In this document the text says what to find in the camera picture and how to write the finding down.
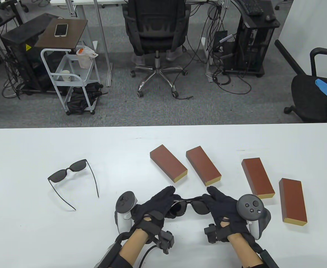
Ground white board panel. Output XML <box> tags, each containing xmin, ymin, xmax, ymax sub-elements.
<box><xmin>275</xmin><ymin>0</ymin><xmax>327</xmax><ymax>77</ymax></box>

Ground person's left forearm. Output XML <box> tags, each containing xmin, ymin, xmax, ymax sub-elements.
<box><xmin>120</xmin><ymin>229</ymin><xmax>150</xmax><ymax>265</ymax></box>

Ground aluminium frame post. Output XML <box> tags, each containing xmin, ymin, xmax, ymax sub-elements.
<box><xmin>66</xmin><ymin>0</ymin><xmax>78</xmax><ymax>17</ymax></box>
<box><xmin>92</xmin><ymin>0</ymin><xmax>113</xmax><ymax>87</ymax></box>

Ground black sunglasses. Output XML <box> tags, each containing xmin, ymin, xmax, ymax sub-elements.
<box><xmin>47</xmin><ymin>159</ymin><xmax>99</xmax><ymax>211</ymax></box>
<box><xmin>169</xmin><ymin>194</ymin><xmax>211</xmax><ymax>219</ymax></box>

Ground black glove cable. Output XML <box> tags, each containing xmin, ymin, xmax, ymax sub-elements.
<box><xmin>137</xmin><ymin>244</ymin><xmax>157</xmax><ymax>268</ymax></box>

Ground white desk leg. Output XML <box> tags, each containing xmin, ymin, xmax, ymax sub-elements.
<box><xmin>201</xmin><ymin>38</ymin><xmax>213</xmax><ymax>83</ymax></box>

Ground white smartphone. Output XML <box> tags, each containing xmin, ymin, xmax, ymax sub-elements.
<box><xmin>54</xmin><ymin>24</ymin><xmax>68</xmax><ymax>37</ymax></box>

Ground bundle of black cables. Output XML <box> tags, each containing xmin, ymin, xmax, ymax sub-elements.
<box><xmin>170</xmin><ymin>0</ymin><xmax>252</xmax><ymax>100</ymax></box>

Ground black keyboard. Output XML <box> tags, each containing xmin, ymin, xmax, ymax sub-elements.
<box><xmin>237</xmin><ymin>0</ymin><xmax>264</xmax><ymax>16</ymax></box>

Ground black computer case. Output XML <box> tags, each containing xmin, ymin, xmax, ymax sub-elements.
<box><xmin>0</xmin><ymin>13</ymin><xmax>62</xmax><ymax>94</ymax></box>

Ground white plastic bag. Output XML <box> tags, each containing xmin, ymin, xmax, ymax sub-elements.
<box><xmin>76</xmin><ymin>46</ymin><xmax>99</xmax><ymax>69</ymax></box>

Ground grey hand controller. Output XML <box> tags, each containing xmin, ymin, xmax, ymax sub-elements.
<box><xmin>114</xmin><ymin>191</ymin><xmax>139</xmax><ymax>234</ymax></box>
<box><xmin>237</xmin><ymin>194</ymin><xmax>272</xmax><ymax>240</ymax></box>

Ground black desk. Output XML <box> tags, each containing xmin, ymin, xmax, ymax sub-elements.
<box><xmin>0</xmin><ymin>4</ymin><xmax>23</xmax><ymax>33</ymax></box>

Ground black bag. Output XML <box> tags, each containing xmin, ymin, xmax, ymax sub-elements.
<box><xmin>67</xmin><ymin>82</ymin><xmax>108</xmax><ymax>115</ymax></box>

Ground white desk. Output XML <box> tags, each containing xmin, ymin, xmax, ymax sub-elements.
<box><xmin>50</xmin><ymin>0</ymin><xmax>129</xmax><ymax>6</ymax></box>

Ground person's right forearm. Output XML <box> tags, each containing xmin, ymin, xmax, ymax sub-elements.
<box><xmin>228</xmin><ymin>232</ymin><xmax>264</xmax><ymax>267</ymax></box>

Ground person's left hand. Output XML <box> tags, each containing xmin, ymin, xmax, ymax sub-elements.
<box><xmin>131</xmin><ymin>186</ymin><xmax>178</xmax><ymax>238</ymax></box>

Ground black computer tower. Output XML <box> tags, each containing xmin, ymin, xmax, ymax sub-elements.
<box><xmin>223</xmin><ymin>13</ymin><xmax>280</xmax><ymax>78</ymax></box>

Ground brown wooden board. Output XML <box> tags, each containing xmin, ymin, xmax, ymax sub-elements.
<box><xmin>34</xmin><ymin>18</ymin><xmax>88</xmax><ymax>51</ymax></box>

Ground person's right hand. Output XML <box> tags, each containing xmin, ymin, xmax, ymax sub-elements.
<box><xmin>202</xmin><ymin>186</ymin><xmax>250</xmax><ymax>243</ymax></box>

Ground black power box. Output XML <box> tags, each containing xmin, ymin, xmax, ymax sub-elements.
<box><xmin>214</xmin><ymin>30</ymin><xmax>228</xmax><ymax>48</ymax></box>

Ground brown storage box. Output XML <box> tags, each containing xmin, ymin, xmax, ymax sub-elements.
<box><xmin>279</xmin><ymin>178</ymin><xmax>308</xmax><ymax>225</ymax></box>
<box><xmin>150</xmin><ymin>144</ymin><xmax>188</xmax><ymax>184</ymax></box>
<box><xmin>186</xmin><ymin>146</ymin><xmax>222</xmax><ymax>186</ymax></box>
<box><xmin>241</xmin><ymin>158</ymin><xmax>275</xmax><ymax>200</ymax></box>

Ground black fabric armchair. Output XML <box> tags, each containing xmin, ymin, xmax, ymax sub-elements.
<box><xmin>283</xmin><ymin>47</ymin><xmax>327</xmax><ymax>129</ymax></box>

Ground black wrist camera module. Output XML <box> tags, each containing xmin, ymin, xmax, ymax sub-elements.
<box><xmin>204</xmin><ymin>223</ymin><xmax>222</xmax><ymax>244</ymax></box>
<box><xmin>156</xmin><ymin>230</ymin><xmax>175</xmax><ymax>254</ymax></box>

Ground black wrist battery box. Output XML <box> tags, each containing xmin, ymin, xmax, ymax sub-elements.
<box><xmin>260</xmin><ymin>250</ymin><xmax>280</xmax><ymax>268</ymax></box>
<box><xmin>95</xmin><ymin>243</ymin><xmax>122</xmax><ymax>268</ymax></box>

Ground white rolling cart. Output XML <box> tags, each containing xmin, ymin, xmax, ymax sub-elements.
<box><xmin>40</xmin><ymin>46</ymin><xmax>101</xmax><ymax>115</ymax></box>

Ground black mesh office chair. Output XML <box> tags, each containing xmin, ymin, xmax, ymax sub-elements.
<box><xmin>123</xmin><ymin>0</ymin><xmax>194</xmax><ymax>99</ymax></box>

